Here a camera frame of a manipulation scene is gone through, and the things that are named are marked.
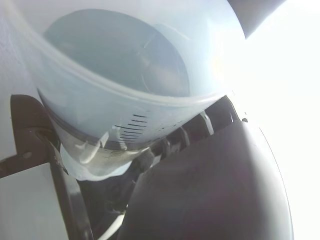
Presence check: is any large clear plastic syringe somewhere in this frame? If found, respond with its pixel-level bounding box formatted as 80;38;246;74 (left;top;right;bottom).
0;0;247;182

